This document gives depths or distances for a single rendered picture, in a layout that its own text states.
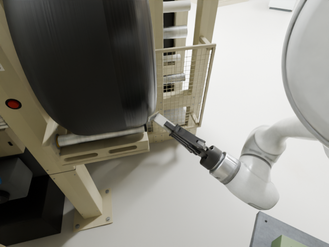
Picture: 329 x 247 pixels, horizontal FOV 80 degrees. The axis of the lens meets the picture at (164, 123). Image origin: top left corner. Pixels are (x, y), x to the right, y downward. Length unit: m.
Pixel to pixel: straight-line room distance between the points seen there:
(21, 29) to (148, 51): 0.26
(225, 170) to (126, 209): 1.12
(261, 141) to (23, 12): 0.68
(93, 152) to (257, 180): 0.59
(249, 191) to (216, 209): 1.01
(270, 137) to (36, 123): 0.82
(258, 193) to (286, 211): 1.17
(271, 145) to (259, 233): 0.39
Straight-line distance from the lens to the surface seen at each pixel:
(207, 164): 0.63
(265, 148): 0.69
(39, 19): 0.50
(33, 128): 0.91
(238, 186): 0.64
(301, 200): 1.93
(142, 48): 0.48
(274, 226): 0.98
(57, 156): 0.84
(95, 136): 0.81
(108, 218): 1.60
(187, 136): 0.59
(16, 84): 0.79
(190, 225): 1.57
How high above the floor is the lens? 1.49
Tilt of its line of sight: 45 degrees down
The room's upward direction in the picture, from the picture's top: straight up
